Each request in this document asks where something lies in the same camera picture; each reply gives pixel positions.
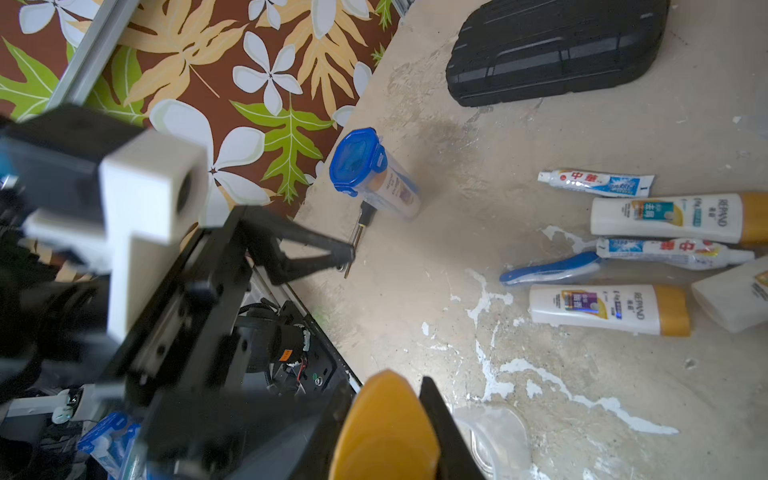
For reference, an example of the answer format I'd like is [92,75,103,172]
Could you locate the white bottle barcode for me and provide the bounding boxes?
[329,370,440,479]

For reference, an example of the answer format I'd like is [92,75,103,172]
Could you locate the black plastic tool case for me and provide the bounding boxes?
[445,0,670,107]

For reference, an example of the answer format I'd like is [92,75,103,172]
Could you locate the black yellow screwdriver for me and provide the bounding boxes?
[351,202,377,251]

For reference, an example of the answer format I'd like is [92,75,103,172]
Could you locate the toothpaste tube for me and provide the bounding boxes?
[537,169,655,198]
[596,238,755,271]

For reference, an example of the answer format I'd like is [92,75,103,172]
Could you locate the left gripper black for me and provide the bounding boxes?
[0,203,356,480]

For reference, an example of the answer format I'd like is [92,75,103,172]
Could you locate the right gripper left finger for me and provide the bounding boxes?
[289,383,356,479]

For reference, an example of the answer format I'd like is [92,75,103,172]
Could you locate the toothpaste tube top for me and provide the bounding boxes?
[537,169,655,198]

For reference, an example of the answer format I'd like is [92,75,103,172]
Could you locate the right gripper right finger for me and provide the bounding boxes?
[419,376,484,480]

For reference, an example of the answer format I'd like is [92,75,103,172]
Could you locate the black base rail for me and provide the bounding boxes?
[1,299,354,479]

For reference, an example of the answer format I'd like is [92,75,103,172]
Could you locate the blue lid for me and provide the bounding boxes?
[329,127,388,197]

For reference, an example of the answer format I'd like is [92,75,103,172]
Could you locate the white bottle upper horizontal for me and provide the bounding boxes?
[590,192,767,245]

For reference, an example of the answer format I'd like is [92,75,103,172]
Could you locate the blue toothbrush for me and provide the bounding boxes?
[499,251,602,286]

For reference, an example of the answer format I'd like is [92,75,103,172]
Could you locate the toothpaste tube middle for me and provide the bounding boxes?
[596,238,755,271]

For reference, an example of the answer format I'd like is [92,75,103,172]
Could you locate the white bottle purple label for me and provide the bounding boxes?
[529,284,691,337]

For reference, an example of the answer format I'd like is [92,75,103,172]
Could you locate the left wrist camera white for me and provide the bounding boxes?
[23,130,209,341]

